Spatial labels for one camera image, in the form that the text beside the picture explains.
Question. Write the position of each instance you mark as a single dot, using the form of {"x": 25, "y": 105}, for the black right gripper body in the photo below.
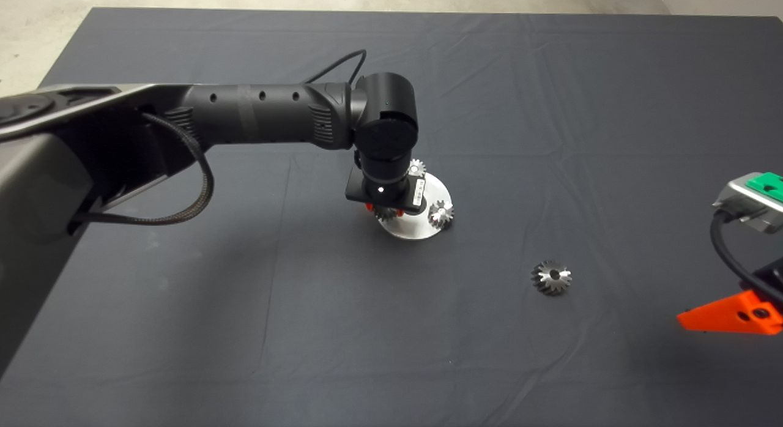
{"x": 774, "y": 277}

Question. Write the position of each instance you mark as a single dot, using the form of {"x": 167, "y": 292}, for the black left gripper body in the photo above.
{"x": 411, "y": 197}

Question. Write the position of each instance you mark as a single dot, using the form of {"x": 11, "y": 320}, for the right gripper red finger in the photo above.
{"x": 728, "y": 314}

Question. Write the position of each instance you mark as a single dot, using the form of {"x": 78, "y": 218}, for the small steel gear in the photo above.
{"x": 418, "y": 167}
{"x": 440, "y": 217}
{"x": 385, "y": 214}

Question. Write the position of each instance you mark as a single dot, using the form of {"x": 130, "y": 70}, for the large steel gear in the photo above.
{"x": 544, "y": 280}

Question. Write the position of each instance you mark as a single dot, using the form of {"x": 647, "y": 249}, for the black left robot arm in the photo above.
{"x": 263, "y": 115}

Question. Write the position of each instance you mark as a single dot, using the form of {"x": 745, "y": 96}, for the round metal plate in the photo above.
{"x": 416, "y": 228}

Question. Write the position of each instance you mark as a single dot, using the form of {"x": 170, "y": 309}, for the dark grey table cloth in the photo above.
{"x": 489, "y": 353}

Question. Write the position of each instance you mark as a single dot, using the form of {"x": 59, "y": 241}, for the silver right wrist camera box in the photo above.
{"x": 740, "y": 197}

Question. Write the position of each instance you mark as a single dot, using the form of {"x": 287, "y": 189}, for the green right camera mount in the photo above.
{"x": 768, "y": 183}

